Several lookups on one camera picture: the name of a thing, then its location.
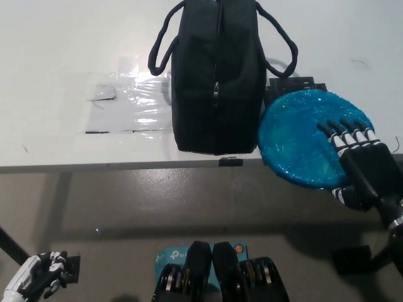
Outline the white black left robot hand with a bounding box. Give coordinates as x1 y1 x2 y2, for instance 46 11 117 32
8 250 69 299

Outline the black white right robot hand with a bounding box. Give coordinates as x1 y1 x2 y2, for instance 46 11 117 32
316 116 403 218

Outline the blue plate stack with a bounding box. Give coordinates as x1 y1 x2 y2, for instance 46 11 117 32
257 89 377 191

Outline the black fabric zip bag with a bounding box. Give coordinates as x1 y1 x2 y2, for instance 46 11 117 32
147 0 299 156

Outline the black table leg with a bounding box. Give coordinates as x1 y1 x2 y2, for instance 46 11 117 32
370 242 397 273
0 225 28 267

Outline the black tape square marker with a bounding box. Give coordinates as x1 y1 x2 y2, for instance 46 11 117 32
264 75 328 108

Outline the small black tape strip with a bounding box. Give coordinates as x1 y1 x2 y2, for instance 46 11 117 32
219 156 244 167

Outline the teal tp-link box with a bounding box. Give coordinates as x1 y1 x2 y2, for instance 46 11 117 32
154 243 249 293

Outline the small grey paper patch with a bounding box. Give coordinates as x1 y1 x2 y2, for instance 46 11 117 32
87 84 118 102

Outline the clear plastic sheet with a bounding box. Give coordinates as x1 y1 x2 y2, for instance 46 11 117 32
58 55 174 135

